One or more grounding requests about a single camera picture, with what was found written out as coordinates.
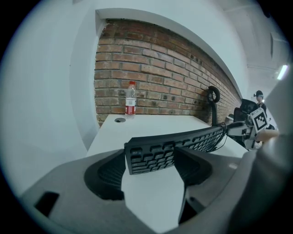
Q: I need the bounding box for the black keyboard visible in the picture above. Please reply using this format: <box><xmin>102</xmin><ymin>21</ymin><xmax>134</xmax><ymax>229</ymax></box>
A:
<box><xmin>124</xmin><ymin>124</ymin><xmax>226</xmax><ymax>176</ymax></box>

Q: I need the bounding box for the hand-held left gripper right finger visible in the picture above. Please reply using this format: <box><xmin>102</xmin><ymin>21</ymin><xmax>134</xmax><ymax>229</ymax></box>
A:
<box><xmin>174</xmin><ymin>147</ymin><xmax>244</xmax><ymax>229</ymax></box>

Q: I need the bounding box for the ceiling light strip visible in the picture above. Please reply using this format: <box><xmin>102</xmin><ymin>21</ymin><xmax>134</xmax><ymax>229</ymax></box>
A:
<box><xmin>277</xmin><ymin>64</ymin><xmax>289</xmax><ymax>80</ymax></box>

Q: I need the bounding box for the black office chair with headrest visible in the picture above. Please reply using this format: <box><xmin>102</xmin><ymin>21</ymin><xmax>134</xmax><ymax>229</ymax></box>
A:
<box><xmin>206</xmin><ymin>85</ymin><xmax>222</xmax><ymax>128</ymax></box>

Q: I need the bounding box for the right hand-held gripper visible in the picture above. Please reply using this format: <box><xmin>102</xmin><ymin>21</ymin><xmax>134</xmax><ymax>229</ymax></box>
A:
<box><xmin>225</xmin><ymin>108</ymin><xmax>270</xmax><ymax>150</ymax></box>

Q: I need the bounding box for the person's right forearm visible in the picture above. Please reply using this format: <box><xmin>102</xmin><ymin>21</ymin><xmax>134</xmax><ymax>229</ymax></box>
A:
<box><xmin>255</xmin><ymin>129</ymin><xmax>279</xmax><ymax>144</ymax></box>

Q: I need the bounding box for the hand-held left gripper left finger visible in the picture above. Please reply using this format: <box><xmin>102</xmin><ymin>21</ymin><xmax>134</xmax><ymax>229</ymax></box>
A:
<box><xmin>22</xmin><ymin>149</ymin><xmax>161</xmax><ymax>234</ymax></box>

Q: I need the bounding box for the black chair with dark jacket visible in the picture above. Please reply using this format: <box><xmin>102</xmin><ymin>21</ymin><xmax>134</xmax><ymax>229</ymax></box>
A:
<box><xmin>233</xmin><ymin>98</ymin><xmax>259</xmax><ymax>128</ymax></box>

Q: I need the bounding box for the clear red-capped water bottle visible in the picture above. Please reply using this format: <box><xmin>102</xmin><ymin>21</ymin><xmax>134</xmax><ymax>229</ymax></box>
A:
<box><xmin>125</xmin><ymin>80</ymin><xmax>137</xmax><ymax>120</ymax></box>

